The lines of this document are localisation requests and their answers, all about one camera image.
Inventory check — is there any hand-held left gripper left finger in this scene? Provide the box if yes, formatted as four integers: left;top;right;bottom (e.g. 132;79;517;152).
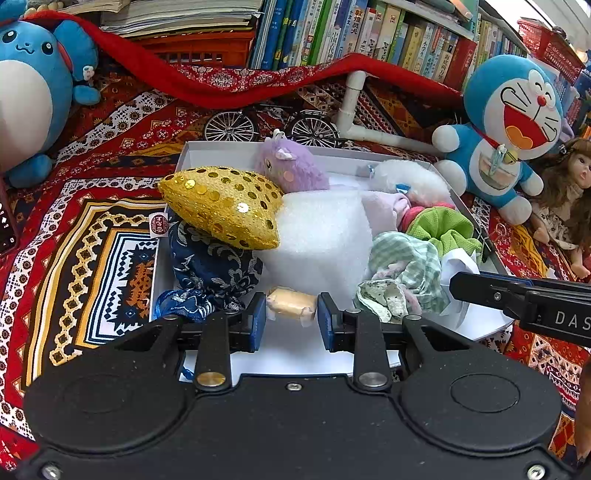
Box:
108;292;269;391

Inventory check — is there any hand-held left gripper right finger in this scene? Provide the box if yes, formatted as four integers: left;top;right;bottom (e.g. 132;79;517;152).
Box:
318;292;481;392

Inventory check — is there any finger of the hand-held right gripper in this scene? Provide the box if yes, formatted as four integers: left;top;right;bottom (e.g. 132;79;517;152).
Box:
449;271;536;326

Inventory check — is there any white paper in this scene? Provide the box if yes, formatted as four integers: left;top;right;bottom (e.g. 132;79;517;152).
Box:
438;249;483;319

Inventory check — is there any yellow soft block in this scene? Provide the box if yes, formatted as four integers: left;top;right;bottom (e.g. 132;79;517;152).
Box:
267;286;319;326

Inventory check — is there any green textured cloth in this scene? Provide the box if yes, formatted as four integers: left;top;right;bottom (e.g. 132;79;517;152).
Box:
406;207;483;254

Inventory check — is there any navy brocade drawstring pouch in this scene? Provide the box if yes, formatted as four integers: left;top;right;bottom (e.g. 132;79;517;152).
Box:
154;220;264;324

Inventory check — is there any green checked cloth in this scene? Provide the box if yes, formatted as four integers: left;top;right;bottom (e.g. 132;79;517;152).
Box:
355;231;451;321

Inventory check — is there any white foam block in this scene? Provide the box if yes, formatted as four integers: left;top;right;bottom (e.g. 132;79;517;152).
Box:
261;190;375;305

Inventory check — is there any pink cloth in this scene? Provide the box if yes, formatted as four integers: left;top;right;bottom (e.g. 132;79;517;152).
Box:
399;200;455;232

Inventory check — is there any lilac cloth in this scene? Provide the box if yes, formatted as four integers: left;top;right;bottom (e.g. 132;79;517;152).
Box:
360;191;409;232

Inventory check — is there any gold sequin cushion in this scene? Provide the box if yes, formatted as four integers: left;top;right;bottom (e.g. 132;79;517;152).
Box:
148;166;286;250

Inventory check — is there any white fluffy plush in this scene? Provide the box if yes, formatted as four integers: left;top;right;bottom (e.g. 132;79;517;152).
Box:
369;159;451;206

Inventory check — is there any purple fluffy plush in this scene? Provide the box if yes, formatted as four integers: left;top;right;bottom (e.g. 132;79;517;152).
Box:
252;130;331;192

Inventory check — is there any white cardboard box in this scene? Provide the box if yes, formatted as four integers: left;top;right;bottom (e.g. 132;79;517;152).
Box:
150;141;499;384

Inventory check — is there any person's right forearm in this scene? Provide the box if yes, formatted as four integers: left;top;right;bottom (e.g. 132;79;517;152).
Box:
574;369;591;472

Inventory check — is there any brown haired doll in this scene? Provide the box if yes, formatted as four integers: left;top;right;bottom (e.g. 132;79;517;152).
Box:
529;137;591;282

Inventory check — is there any red patterned blanket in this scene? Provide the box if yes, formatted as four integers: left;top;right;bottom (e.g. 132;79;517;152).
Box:
0;60;591;462

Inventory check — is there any miniature metal bicycle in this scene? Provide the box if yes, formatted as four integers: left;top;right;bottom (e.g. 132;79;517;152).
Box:
204;104;347;148

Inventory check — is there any blue cat plush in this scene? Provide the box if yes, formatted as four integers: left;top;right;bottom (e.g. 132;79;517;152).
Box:
431;54;565;224

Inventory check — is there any white plastic pipe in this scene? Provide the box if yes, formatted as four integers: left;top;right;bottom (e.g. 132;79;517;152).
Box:
335;70;444;155

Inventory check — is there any red cloth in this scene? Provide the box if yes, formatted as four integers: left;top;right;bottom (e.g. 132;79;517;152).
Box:
23;10;462;109

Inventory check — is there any red plastic basket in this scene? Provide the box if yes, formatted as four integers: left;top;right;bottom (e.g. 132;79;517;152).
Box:
517;17;586;86

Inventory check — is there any row of colourful books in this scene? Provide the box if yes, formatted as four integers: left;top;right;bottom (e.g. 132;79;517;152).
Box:
249;0;478;88
475;14;529;58

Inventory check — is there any smartphone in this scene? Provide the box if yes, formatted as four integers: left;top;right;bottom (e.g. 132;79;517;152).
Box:
0;178;20;254

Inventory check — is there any orange plastic crate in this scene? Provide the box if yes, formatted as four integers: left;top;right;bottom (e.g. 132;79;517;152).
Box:
134;30;257;68

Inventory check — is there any stack of worn books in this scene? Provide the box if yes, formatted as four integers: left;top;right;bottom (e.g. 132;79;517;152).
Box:
60;0;264;38

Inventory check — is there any blue round mouse plush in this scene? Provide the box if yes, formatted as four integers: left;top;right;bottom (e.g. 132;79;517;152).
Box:
0;0;101;189

